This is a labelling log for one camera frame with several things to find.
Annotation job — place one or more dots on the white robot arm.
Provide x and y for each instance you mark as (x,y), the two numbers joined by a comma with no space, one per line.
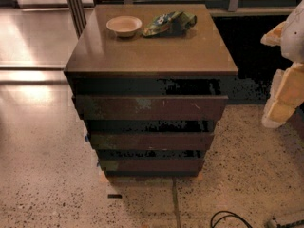
(292,37)

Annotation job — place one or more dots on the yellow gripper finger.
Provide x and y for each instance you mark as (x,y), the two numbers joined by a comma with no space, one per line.
(286,95)
(273,37)

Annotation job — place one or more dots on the green chip bag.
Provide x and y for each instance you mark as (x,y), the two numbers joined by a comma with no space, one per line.
(170,24)

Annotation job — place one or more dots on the brown wooden drawer cabinet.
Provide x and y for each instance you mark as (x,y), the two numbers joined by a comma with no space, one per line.
(195,63)

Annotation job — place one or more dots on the grey power strip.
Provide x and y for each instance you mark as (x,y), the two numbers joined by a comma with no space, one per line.
(283,223)

